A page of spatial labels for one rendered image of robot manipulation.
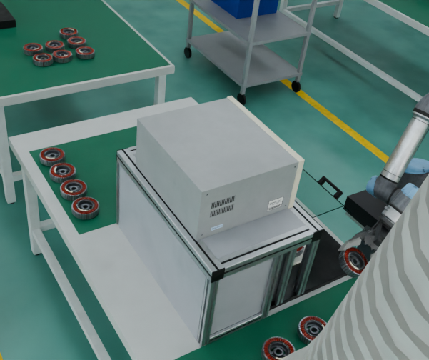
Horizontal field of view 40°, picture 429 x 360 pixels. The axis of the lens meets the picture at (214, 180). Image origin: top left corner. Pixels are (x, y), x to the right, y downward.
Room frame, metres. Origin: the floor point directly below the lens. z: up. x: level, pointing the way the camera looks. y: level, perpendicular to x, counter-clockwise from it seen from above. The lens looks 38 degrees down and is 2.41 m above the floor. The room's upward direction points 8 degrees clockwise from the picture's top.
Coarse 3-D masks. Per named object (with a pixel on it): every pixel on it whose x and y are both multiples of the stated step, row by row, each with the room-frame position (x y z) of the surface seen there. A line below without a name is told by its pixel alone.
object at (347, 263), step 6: (342, 252) 1.54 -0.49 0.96; (348, 252) 1.54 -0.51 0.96; (354, 252) 1.55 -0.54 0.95; (360, 252) 1.56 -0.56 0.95; (342, 258) 1.51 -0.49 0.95; (348, 258) 1.52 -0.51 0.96; (354, 258) 1.54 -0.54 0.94; (360, 258) 1.55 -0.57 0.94; (366, 258) 1.56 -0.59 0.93; (342, 264) 1.50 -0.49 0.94; (348, 264) 1.49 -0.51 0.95; (354, 264) 1.51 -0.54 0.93; (360, 264) 1.53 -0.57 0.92; (366, 264) 1.52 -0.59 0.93; (348, 270) 1.48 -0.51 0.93; (354, 270) 1.48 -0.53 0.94; (360, 270) 1.49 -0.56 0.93; (354, 276) 1.47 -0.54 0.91
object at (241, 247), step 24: (144, 192) 1.57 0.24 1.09; (168, 216) 1.43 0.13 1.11; (264, 216) 1.49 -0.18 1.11; (288, 216) 1.51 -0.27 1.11; (192, 240) 1.33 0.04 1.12; (216, 240) 1.35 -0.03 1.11; (240, 240) 1.36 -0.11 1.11; (264, 240) 1.38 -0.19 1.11; (288, 240) 1.39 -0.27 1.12; (312, 240) 1.45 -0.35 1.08; (216, 264) 1.24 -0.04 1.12; (240, 264) 1.27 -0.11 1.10
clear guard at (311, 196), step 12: (300, 180) 1.79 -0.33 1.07; (312, 180) 1.80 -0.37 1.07; (300, 192) 1.71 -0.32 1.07; (312, 192) 1.72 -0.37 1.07; (324, 192) 1.73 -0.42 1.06; (300, 204) 1.64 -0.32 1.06; (312, 204) 1.65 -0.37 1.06; (324, 204) 1.66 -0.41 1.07; (336, 204) 1.67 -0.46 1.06; (312, 216) 1.59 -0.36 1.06
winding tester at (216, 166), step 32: (160, 128) 1.64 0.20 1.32; (192, 128) 1.66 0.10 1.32; (224, 128) 1.69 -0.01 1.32; (256, 128) 1.72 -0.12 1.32; (160, 160) 1.54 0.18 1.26; (192, 160) 1.48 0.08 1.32; (224, 160) 1.50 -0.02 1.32; (256, 160) 1.53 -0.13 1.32; (288, 160) 1.55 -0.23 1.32; (160, 192) 1.53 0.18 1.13; (192, 192) 1.37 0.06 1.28; (224, 192) 1.38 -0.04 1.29; (256, 192) 1.46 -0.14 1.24; (288, 192) 1.55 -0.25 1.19; (192, 224) 1.36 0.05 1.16; (224, 224) 1.39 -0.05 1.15
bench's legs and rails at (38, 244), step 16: (32, 192) 2.20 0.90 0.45; (32, 208) 2.20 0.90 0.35; (32, 224) 2.19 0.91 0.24; (48, 224) 2.25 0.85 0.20; (32, 240) 2.19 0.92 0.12; (48, 256) 2.02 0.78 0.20; (64, 288) 1.83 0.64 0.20; (80, 304) 1.75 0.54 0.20; (80, 320) 1.66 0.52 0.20; (96, 336) 1.59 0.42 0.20; (96, 352) 1.51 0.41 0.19
